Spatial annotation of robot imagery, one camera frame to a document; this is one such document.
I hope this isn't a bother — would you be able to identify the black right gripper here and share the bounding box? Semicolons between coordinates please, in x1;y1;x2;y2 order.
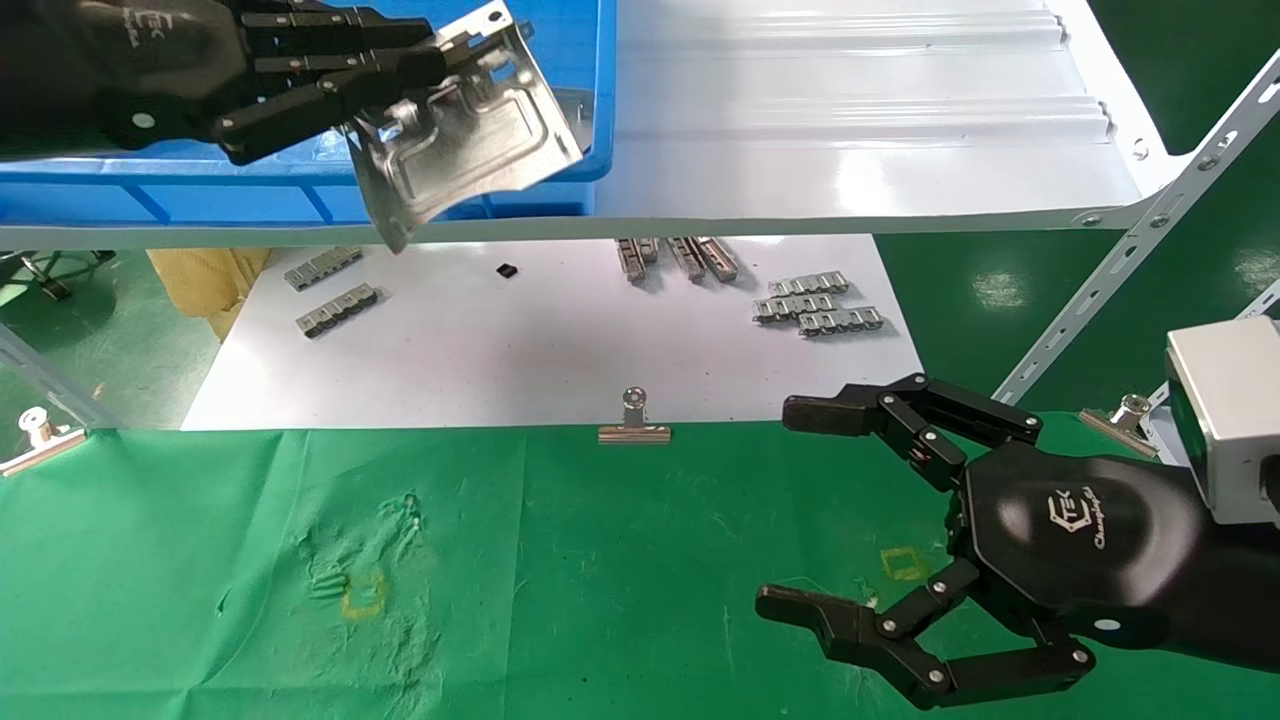
755;373;1280;711

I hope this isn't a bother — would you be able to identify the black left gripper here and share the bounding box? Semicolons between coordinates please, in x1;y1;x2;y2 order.
0;0;448;167

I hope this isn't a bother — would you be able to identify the grey metal link strip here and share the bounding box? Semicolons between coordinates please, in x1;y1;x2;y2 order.
768;272;851;298
798;307;886;338
754;293;837;325
285;247;364;292
297;284;381;339

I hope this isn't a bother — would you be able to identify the blue plastic bin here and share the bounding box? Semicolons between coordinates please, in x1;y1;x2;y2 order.
0;0;619;226

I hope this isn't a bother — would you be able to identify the silver binder clip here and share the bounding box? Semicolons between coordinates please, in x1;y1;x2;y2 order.
599;388;674;445
1080;394;1161;461
0;406;89;477

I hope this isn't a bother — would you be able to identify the green table cloth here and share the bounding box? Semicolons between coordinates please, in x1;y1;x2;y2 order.
0;412;1280;720

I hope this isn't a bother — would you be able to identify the black swivel stool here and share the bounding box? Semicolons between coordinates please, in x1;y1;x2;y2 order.
0;250;119;303

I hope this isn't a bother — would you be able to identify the white metal shelf panel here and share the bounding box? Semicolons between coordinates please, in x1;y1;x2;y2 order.
0;0;1196;251

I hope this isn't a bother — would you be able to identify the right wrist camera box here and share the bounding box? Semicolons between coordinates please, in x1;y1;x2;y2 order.
1165;316;1280;526

